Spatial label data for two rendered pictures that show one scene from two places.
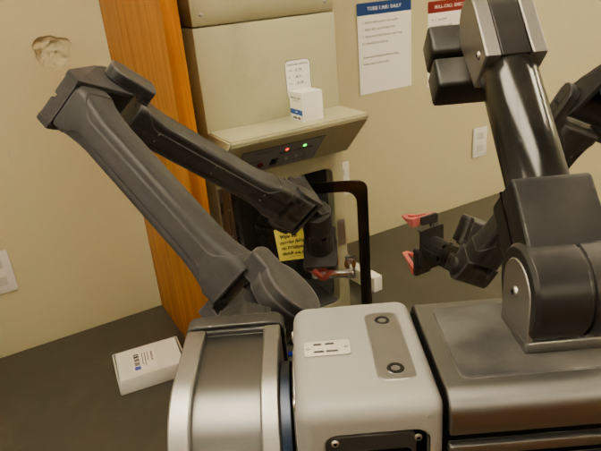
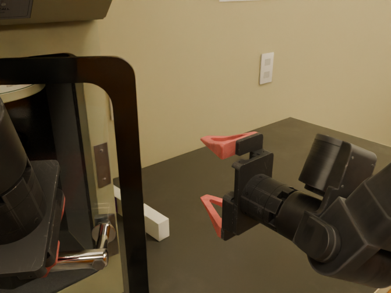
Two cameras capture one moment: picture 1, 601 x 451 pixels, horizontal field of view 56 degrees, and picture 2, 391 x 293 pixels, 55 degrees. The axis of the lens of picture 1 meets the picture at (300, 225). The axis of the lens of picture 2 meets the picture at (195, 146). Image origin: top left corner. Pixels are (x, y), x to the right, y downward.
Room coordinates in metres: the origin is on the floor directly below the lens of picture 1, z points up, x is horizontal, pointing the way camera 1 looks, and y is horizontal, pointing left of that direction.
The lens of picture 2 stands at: (0.76, -0.12, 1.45)
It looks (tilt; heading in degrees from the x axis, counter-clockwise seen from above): 23 degrees down; 347
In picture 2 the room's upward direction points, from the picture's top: straight up
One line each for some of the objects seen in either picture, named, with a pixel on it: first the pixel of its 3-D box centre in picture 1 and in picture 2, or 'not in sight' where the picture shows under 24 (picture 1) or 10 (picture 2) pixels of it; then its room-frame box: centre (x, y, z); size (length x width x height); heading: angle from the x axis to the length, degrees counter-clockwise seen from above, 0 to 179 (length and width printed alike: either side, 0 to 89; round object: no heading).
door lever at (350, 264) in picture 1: (334, 269); (67, 250); (1.09, -0.06, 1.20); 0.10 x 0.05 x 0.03; 84
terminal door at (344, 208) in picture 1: (301, 268); (4, 245); (1.13, 0.01, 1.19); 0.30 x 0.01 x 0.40; 84
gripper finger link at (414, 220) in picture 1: (417, 226); (226, 156); (1.19, -0.27, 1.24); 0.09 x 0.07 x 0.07; 28
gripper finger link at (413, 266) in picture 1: (417, 253); (225, 201); (1.19, -0.27, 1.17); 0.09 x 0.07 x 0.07; 28
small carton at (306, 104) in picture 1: (306, 104); not in sight; (1.19, -0.03, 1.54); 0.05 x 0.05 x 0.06; 29
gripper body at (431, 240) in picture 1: (437, 251); (266, 200); (1.13, -0.30, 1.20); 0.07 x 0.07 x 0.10; 28
